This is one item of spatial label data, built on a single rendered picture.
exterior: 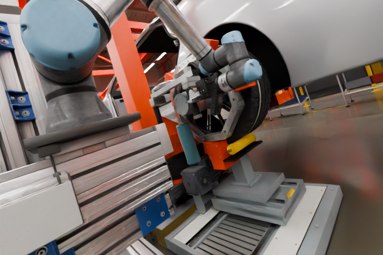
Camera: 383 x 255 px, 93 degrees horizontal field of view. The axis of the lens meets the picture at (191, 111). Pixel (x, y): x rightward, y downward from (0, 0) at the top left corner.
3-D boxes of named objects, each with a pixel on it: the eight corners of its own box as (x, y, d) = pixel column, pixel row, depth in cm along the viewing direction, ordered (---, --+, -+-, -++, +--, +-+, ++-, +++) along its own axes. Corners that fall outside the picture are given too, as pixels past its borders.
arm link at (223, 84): (240, 87, 72) (228, 90, 67) (231, 91, 76) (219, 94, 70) (234, 70, 73) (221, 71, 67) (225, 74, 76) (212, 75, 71)
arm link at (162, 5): (114, -14, 65) (204, 83, 79) (120, -41, 56) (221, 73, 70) (134, -25, 71) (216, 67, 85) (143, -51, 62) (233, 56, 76)
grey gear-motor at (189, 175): (242, 188, 148) (228, 147, 149) (208, 219, 120) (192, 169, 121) (225, 186, 162) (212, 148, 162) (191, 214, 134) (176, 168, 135)
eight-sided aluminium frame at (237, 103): (255, 132, 97) (223, 37, 99) (248, 136, 93) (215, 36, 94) (191, 142, 138) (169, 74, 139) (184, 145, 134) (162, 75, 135)
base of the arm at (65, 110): (47, 135, 36) (33, 88, 37) (48, 142, 48) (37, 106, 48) (121, 117, 46) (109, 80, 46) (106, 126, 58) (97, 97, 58)
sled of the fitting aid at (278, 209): (306, 192, 116) (302, 177, 116) (286, 228, 92) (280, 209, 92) (241, 185, 153) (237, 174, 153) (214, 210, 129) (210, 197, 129)
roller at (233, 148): (259, 139, 121) (256, 131, 121) (233, 156, 101) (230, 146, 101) (251, 140, 125) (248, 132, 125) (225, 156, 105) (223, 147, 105)
